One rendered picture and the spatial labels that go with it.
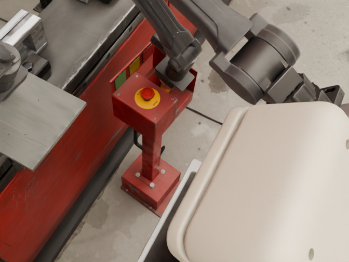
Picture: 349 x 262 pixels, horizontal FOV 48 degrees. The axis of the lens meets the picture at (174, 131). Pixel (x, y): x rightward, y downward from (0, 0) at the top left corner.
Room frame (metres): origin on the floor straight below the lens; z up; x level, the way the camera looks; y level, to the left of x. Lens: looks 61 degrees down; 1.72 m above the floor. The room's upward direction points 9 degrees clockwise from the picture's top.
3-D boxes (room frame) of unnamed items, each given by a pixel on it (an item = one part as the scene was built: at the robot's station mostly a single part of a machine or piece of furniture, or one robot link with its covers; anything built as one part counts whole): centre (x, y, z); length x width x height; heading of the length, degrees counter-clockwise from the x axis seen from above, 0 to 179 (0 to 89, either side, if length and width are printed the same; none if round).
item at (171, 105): (0.66, 0.08, 0.75); 0.20 x 0.16 x 0.18; 152
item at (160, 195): (0.64, 0.05, 0.06); 0.25 x 0.20 x 0.12; 62
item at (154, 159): (0.66, 0.08, 0.39); 0.05 x 0.05 x 0.54; 62
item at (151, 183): (0.66, 0.08, 0.13); 0.10 x 0.10 x 0.01; 62
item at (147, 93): (0.61, 0.09, 0.79); 0.04 x 0.04 x 0.04
